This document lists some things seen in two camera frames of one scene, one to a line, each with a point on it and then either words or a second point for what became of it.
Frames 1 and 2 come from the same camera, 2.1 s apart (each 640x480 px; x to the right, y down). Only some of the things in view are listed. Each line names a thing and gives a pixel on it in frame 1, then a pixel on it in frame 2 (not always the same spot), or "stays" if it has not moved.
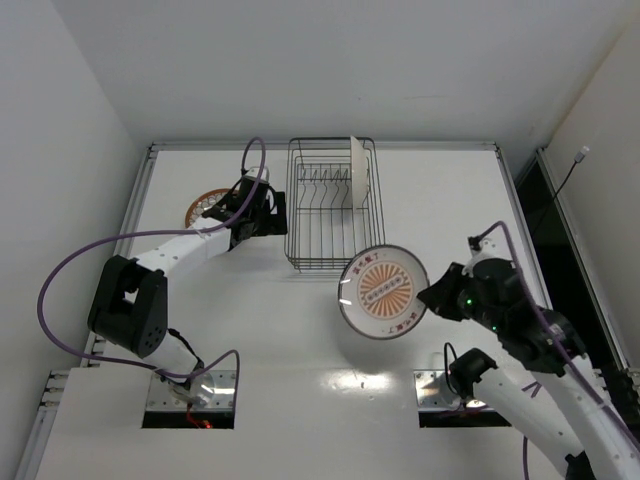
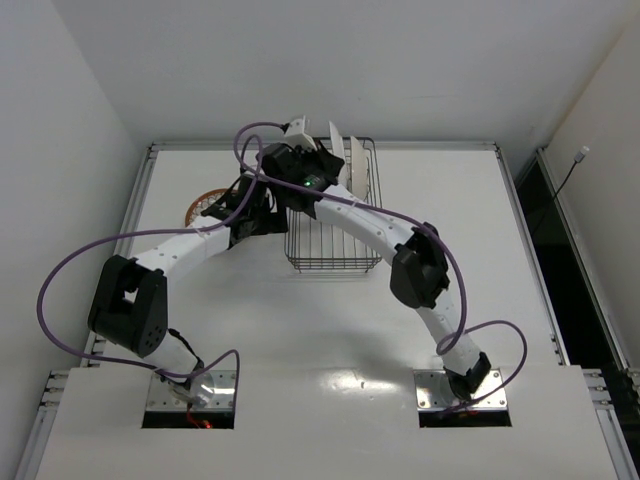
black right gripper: (445, 291) to (326, 163)
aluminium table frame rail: (173, 147) stays
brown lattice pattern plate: (198, 207) stays
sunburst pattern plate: (378, 292) to (338, 149)
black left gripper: (273, 215) stays
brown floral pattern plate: (360, 175) stays
